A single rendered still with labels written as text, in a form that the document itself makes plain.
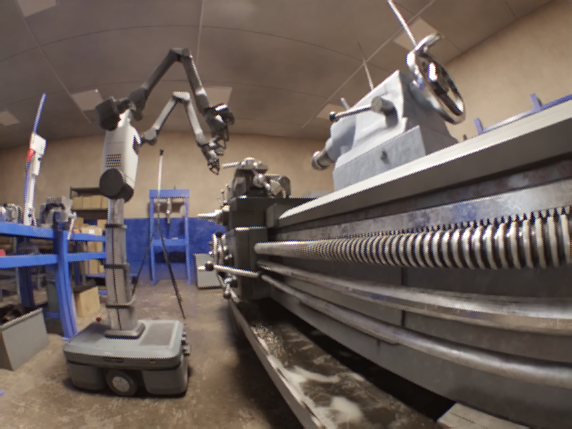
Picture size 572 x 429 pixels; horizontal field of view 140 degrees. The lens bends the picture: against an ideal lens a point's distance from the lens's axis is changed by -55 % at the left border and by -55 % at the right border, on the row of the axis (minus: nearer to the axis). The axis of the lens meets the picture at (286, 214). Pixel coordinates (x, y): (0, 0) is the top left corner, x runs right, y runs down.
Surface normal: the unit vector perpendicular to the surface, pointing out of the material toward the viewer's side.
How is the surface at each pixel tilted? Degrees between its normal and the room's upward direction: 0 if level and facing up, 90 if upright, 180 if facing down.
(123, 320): 90
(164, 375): 90
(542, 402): 90
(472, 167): 90
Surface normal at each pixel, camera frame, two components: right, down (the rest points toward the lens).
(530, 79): -0.94, 0.02
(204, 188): 0.35, -0.13
